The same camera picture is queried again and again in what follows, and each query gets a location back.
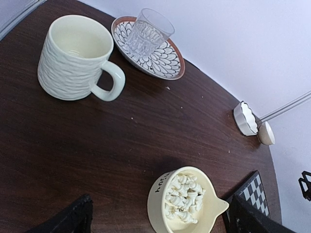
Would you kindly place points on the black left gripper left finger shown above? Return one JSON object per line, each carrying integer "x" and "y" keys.
{"x": 75, "y": 218}

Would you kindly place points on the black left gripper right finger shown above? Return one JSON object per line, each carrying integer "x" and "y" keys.
{"x": 244, "y": 218}

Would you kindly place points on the white chess pieces pile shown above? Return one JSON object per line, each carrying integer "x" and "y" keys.
{"x": 184, "y": 199}

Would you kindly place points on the black and white chessboard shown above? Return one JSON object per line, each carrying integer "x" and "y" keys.
{"x": 251, "y": 189}

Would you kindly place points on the cream bowl with spout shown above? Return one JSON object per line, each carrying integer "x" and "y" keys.
{"x": 213, "y": 206}

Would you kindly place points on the small cream bowl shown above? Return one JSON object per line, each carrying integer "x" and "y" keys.
{"x": 265, "y": 134}

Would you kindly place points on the white scalloped bowl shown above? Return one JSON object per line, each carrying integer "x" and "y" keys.
{"x": 245, "y": 119}

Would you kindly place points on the patterned saucer plate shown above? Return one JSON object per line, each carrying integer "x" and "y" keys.
{"x": 166, "y": 62}

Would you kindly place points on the clear glass tumbler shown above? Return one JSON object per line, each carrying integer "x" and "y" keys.
{"x": 149, "y": 31}

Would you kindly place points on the aluminium frame post right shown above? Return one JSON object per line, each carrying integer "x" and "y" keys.
{"x": 285, "y": 108}

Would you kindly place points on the aluminium frame post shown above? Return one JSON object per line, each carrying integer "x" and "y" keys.
{"x": 14, "y": 11}
{"x": 285, "y": 108}

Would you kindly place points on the aluminium frame post left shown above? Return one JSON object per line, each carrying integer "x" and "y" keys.
{"x": 14, "y": 11}

